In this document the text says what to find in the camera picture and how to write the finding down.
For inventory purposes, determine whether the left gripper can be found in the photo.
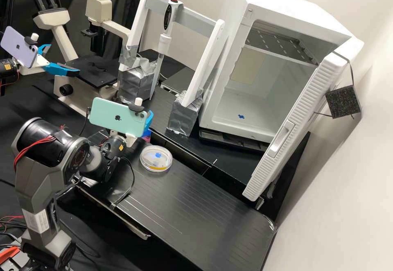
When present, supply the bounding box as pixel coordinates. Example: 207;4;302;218
18;43;81;79

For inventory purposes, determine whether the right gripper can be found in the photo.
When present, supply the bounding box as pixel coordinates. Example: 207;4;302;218
109;110;154;147

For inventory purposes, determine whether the cream microscope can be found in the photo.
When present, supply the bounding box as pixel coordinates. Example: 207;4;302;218
32;0;133;109

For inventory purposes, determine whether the petri dish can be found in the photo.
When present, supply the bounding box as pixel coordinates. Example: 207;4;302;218
140;145;174;174

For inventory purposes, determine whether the white pipette stand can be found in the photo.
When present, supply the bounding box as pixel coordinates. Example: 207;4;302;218
117;0;227;137

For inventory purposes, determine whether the pipette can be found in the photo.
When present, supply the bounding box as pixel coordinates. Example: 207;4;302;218
149;0;182;100

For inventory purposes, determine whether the incubator door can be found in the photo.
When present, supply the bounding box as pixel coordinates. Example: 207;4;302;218
242;51;361;203

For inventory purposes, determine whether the white incubator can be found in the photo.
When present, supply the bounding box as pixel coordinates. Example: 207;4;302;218
197;0;365;152

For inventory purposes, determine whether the right wrist camera phone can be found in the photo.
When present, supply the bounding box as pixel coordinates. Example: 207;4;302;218
88;96;149;138

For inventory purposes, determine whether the wrist camera phone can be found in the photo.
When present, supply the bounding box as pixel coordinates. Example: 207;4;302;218
88;96;149;138
0;26;41;69

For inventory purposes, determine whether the left wrist camera phone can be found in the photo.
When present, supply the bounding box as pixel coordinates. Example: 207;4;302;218
0;26;41;69

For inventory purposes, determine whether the black cable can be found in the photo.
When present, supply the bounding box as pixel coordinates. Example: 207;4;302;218
110;156;136;208

